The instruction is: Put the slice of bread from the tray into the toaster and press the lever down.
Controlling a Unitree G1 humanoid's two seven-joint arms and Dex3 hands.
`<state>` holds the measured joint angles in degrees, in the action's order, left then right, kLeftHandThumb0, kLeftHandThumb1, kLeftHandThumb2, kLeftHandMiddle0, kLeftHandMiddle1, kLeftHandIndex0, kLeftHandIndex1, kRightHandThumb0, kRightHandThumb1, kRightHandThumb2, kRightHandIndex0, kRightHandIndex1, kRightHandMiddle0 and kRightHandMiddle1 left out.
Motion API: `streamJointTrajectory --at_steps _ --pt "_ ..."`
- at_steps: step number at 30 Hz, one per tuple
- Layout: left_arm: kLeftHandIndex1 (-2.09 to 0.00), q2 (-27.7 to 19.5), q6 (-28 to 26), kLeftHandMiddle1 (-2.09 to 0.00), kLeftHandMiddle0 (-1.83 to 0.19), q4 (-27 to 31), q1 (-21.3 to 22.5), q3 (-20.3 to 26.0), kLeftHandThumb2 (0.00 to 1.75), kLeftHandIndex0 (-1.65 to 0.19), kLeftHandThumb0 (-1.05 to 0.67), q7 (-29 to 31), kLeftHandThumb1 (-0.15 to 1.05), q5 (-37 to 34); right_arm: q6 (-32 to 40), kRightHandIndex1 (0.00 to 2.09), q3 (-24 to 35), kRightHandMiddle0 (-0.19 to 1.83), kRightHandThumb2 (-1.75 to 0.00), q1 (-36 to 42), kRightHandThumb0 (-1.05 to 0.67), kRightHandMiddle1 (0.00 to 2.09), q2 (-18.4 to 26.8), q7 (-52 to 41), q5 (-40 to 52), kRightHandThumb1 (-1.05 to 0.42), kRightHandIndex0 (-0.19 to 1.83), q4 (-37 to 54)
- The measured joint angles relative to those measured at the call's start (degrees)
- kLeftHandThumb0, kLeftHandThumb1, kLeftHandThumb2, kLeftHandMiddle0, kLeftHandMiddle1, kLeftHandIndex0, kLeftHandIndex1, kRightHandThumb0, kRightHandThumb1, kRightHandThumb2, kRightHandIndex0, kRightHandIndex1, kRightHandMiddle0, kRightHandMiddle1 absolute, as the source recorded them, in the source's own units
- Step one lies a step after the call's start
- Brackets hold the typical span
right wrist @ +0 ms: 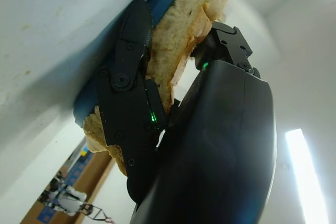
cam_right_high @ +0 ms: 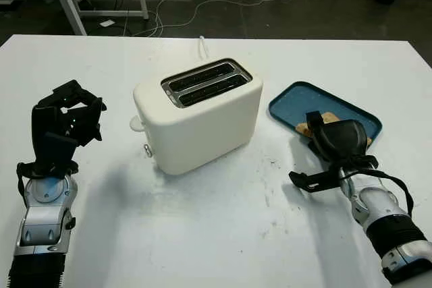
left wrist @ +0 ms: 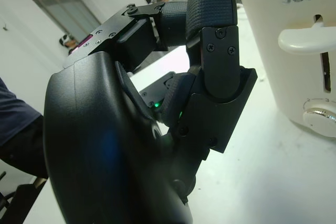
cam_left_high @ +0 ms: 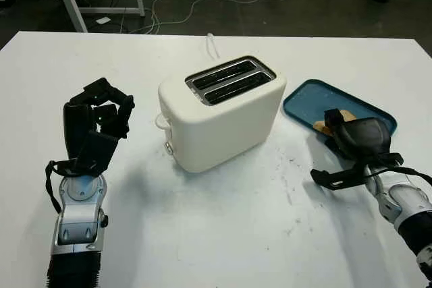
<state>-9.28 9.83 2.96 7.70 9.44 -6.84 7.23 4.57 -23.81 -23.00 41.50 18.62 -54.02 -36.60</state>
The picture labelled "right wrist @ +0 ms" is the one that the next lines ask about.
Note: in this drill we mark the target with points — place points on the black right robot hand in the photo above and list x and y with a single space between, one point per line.
210 142

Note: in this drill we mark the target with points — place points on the toasted bread slice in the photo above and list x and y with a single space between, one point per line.
183 11

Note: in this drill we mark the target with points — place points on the teal plastic tray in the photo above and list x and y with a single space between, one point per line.
160 1

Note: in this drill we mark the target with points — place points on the ceiling light panel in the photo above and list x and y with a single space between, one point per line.
299 169

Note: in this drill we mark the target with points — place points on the white robot figure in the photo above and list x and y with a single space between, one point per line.
68 197

